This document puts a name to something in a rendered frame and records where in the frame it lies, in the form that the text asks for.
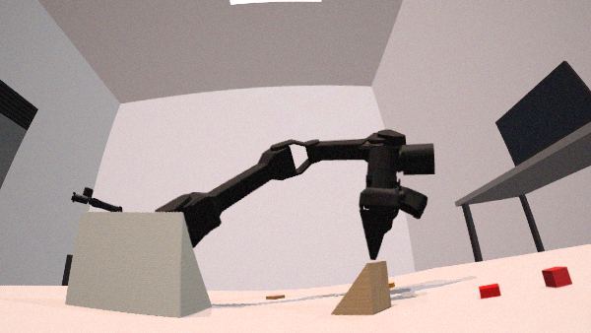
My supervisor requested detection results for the red block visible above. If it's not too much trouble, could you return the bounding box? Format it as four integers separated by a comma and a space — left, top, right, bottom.
479, 284, 501, 299
542, 267, 572, 288

